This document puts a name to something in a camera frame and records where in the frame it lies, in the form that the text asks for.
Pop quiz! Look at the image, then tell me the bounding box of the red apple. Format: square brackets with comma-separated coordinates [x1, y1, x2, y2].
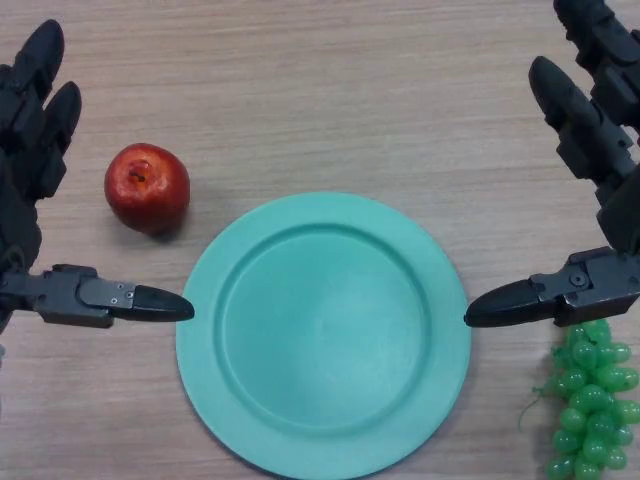
[103, 142, 192, 236]

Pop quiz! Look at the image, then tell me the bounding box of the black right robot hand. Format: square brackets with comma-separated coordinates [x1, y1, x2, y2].
[463, 0, 640, 330]

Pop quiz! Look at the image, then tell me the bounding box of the green round plate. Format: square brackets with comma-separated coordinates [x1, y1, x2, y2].
[175, 191, 473, 480]

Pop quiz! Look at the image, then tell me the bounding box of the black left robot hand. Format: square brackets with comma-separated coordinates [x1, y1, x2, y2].
[0, 18, 196, 336]

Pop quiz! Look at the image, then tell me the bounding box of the green grape bunch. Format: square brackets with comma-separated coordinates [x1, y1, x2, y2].
[517, 319, 640, 480]

